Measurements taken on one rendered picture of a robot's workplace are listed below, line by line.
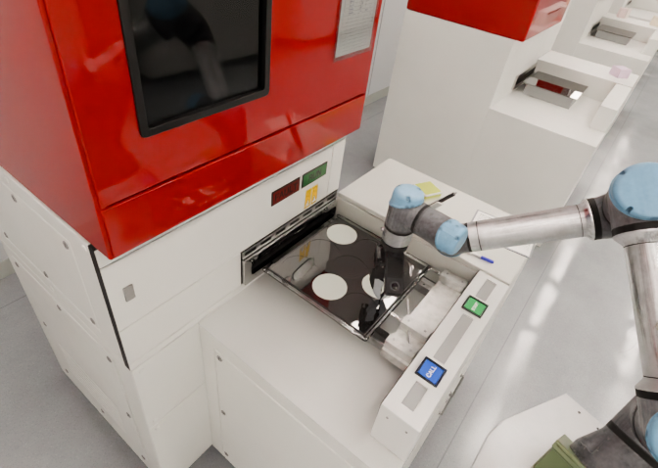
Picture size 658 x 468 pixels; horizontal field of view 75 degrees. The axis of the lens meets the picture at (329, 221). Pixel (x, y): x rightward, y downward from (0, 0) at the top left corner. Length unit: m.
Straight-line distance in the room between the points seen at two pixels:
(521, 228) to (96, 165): 0.88
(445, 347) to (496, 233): 0.30
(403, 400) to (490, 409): 1.29
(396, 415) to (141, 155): 0.71
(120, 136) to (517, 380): 2.11
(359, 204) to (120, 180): 0.87
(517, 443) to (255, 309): 0.75
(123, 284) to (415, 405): 0.67
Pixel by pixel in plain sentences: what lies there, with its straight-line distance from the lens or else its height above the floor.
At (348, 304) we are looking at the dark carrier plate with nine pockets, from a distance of 1.22.
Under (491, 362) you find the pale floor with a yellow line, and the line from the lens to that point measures 2.43.
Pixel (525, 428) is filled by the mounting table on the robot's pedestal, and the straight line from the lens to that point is 1.27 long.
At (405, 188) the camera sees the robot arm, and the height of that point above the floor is 1.27.
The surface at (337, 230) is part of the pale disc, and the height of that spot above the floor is 0.90.
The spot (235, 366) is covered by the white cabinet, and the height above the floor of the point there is 0.76.
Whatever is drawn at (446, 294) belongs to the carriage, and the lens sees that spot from 1.36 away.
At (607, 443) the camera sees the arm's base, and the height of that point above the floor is 1.01.
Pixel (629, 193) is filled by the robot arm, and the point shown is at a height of 1.42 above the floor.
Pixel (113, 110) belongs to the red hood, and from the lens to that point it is 0.75.
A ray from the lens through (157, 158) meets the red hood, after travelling 0.82.
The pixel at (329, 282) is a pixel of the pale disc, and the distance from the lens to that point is 1.26.
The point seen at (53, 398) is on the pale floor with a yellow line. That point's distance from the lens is 2.24.
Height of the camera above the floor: 1.81
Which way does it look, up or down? 38 degrees down
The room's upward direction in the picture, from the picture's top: 8 degrees clockwise
